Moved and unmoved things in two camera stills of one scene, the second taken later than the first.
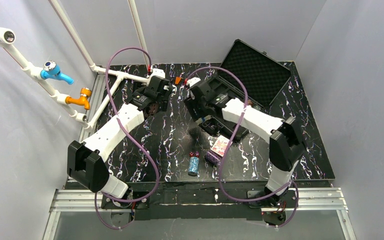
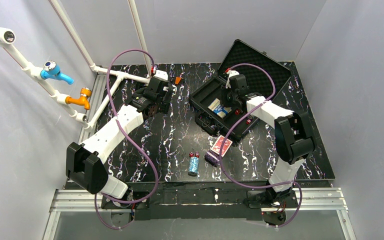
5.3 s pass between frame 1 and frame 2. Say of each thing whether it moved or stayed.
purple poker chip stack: stayed
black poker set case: stayed
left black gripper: stayed
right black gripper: moved
